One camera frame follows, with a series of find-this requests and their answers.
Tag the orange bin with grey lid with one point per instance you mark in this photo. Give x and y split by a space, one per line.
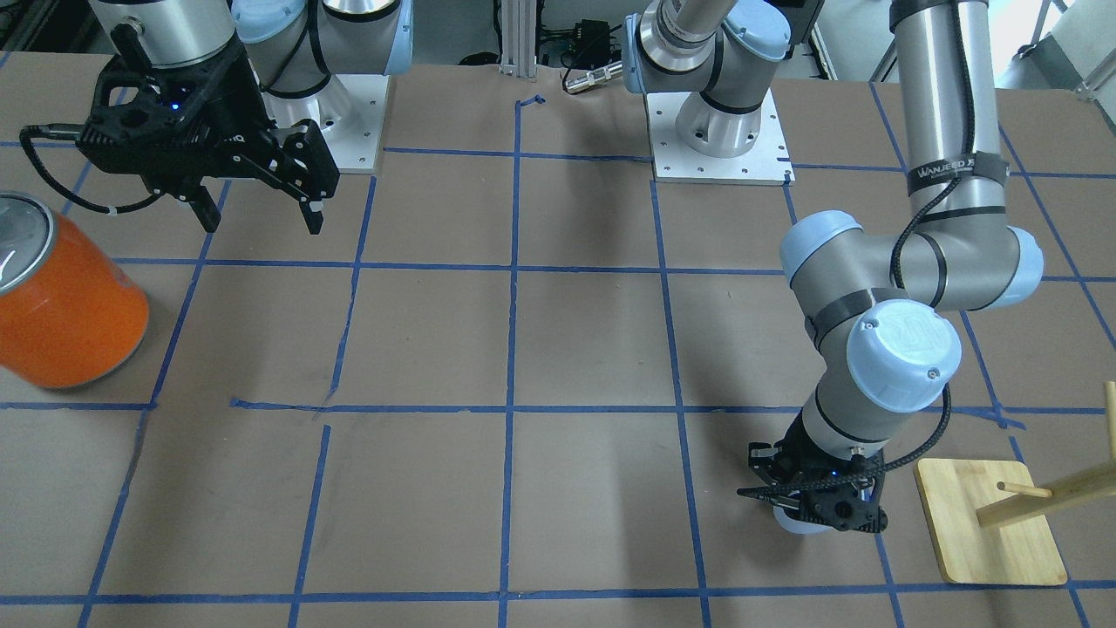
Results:
69 315

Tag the light blue plastic cup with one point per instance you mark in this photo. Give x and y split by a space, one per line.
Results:
794 526

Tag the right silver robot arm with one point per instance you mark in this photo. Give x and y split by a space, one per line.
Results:
294 47

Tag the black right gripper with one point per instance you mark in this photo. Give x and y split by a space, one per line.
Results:
234 115

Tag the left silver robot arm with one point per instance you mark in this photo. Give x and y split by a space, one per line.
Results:
873 306

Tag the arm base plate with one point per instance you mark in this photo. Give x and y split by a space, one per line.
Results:
694 143
350 110

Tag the wooden cup stand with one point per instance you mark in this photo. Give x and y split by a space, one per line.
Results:
987 520

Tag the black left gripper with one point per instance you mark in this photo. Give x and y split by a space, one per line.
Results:
795 453

